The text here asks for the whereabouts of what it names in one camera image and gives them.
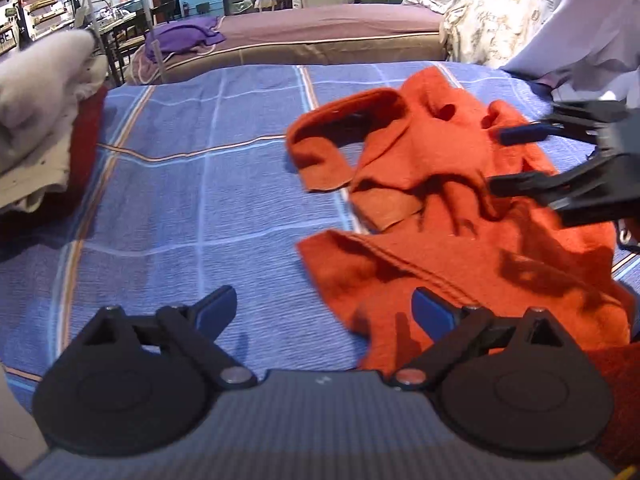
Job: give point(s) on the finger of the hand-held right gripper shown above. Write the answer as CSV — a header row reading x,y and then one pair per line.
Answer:
x,y
520,134
525,185

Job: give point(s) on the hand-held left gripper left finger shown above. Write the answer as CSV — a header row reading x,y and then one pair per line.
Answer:
x,y
217,307

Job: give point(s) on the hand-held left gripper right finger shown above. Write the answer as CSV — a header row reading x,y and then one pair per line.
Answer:
x,y
430,312

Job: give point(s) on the orange knit sweater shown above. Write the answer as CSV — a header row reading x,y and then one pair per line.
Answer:
x,y
450,240

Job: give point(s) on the white quilt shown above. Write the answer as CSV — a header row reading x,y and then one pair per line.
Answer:
x,y
590,25

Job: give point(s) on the floral blanket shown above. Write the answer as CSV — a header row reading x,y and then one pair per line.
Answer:
x,y
490,15

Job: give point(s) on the blue plaid bedsheet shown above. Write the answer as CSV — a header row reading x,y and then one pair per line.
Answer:
x,y
200,185

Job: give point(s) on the dark red cloth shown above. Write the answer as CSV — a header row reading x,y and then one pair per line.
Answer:
x,y
617,390

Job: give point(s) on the red folded cloth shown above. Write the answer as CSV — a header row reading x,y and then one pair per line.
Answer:
x,y
85,150

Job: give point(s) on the brown bed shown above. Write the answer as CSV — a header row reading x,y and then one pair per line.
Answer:
x,y
325,25

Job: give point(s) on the cream dotted folded cloth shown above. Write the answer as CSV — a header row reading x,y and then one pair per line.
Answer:
x,y
30,180

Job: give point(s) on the purple cloth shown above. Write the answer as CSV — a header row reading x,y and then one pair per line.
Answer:
x,y
185,35

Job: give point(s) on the white fleece folded cloth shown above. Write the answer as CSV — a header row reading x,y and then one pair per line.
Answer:
x,y
40,75

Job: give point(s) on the black chair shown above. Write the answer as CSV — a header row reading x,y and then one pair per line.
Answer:
x,y
164,10

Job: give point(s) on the cluttered work table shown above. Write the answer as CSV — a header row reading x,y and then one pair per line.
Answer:
x,y
115,20

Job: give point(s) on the metal shelf rack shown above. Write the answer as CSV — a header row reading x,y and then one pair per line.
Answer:
x,y
40,5

